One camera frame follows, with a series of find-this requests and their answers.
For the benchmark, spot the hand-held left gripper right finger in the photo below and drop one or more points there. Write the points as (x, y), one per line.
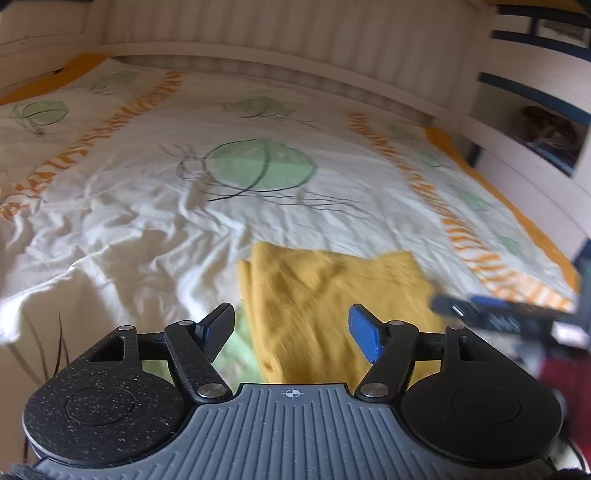
(364, 332)

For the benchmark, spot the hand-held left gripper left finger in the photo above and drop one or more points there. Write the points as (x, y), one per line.
(218, 328)

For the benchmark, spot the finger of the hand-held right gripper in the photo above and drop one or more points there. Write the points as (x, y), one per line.
(450, 305)

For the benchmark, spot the yellow cloth garment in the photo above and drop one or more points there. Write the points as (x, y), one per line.
(300, 295)

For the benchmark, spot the red cloth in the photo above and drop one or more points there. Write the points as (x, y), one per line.
(565, 397)

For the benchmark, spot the white printed bed cover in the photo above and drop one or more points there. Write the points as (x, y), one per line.
(138, 207)

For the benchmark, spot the white shelf unit blue trim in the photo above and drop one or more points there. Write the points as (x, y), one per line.
(517, 161)

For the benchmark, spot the dark brown cloth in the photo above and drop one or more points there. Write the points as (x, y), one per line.
(551, 127)

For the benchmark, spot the white slatted bed frame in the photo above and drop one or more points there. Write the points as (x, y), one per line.
(277, 32)

